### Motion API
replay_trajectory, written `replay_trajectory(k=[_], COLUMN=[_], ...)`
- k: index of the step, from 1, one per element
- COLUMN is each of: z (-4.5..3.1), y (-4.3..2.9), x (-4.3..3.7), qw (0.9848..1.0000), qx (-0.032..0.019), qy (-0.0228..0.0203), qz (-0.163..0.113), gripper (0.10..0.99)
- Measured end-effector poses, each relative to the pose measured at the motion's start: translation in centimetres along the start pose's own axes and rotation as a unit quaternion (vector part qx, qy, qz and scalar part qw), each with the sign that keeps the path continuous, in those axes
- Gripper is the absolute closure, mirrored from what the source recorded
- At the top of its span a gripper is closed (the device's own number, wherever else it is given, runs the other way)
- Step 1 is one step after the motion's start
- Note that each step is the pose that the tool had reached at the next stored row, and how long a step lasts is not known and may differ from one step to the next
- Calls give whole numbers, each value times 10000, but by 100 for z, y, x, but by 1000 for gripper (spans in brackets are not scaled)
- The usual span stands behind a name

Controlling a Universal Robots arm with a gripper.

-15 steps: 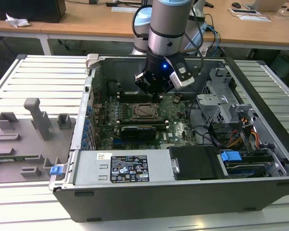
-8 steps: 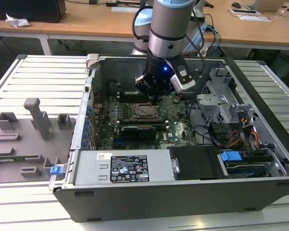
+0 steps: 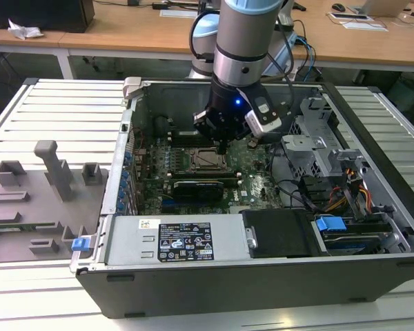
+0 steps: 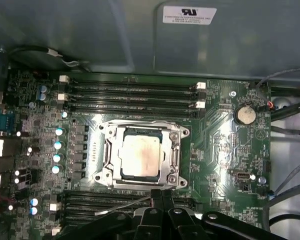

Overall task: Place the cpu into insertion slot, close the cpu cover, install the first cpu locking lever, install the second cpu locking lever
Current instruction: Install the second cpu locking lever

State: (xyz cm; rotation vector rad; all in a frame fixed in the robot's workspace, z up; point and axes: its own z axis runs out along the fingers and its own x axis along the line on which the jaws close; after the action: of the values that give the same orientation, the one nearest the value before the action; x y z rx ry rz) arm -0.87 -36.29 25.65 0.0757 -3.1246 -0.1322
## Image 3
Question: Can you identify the wooden desk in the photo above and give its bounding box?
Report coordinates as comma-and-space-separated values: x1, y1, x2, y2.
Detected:
0, 0, 414, 80

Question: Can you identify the silver CPU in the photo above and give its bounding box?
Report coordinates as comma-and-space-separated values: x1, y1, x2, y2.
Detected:
195, 151, 225, 168

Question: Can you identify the green motherboard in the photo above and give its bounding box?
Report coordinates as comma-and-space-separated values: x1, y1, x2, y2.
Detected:
134, 134, 284, 214

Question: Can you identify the orange yellow wire bundle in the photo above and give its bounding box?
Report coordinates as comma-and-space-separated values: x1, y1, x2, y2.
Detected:
324, 165, 373, 213

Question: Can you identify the silver metal latch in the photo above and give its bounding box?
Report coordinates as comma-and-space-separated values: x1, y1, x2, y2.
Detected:
244, 225, 258, 249

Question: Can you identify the blue expansion slot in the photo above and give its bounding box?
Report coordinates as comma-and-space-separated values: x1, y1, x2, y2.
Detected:
161, 196, 211, 212

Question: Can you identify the CPU socket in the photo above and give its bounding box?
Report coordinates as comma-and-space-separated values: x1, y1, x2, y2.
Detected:
188, 147, 233, 173

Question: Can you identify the metal drive cage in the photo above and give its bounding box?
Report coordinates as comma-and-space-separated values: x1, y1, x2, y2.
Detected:
281, 96, 370, 180

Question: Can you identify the grey parts rack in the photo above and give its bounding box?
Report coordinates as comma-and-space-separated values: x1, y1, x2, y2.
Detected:
0, 139, 110, 265

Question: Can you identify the black graphics card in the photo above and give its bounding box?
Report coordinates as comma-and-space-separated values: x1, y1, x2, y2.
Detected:
172, 179, 225, 203

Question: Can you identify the green RAM stick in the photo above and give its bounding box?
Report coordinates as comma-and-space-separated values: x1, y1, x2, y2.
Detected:
0, 222, 56, 231

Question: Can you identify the black RAM slot bank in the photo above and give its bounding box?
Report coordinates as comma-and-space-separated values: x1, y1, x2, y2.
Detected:
165, 172, 241, 187
168, 129, 215, 146

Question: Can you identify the grey case latch handle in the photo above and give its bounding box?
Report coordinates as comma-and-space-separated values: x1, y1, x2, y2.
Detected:
122, 76, 144, 101

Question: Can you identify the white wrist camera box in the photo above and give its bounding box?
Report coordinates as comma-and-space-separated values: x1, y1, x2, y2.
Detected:
244, 88, 284, 134

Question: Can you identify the black cylinder board component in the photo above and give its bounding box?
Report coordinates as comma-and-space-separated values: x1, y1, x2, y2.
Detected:
153, 116, 170, 137

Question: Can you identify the silver laptop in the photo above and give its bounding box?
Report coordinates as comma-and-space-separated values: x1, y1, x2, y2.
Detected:
360, 0, 411, 18

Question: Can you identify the black plastic shroud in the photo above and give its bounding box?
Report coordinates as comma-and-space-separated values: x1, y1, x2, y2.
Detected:
241, 208, 328, 259

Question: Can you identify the open black PC case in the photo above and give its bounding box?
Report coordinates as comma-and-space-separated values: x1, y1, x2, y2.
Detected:
70, 77, 414, 320

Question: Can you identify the blue cable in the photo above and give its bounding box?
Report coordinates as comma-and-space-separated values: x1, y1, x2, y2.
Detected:
295, 34, 318, 83

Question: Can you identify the white device with dark screen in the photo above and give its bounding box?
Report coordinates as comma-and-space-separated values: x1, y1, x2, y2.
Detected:
327, 12, 373, 22

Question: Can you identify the white paper sheet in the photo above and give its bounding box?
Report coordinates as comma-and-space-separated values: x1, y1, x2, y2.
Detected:
159, 9, 198, 19
343, 20, 389, 32

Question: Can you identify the blue case clip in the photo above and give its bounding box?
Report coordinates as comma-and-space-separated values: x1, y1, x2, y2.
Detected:
70, 237, 90, 252

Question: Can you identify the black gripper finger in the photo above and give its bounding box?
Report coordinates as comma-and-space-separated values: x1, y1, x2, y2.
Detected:
193, 110, 225, 154
222, 120, 255, 154

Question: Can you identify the black box on desk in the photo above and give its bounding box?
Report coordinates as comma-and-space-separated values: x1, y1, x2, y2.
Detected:
0, 0, 96, 34

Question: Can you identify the crumpled white paper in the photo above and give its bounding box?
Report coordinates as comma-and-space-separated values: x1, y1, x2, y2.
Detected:
7, 19, 44, 41

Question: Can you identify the metal socket cover frame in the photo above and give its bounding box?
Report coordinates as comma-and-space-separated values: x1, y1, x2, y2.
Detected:
189, 148, 230, 172

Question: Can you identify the hard disk in blue carrier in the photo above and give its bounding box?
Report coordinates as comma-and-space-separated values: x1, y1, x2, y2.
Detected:
315, 214, 394, 256

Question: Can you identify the black cable bundle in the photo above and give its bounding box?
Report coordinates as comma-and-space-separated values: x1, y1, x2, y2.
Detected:
270, 143, 332, 212

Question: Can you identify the grey power supply unit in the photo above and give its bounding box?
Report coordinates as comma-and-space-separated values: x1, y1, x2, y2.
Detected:
105, 215, 253, 266

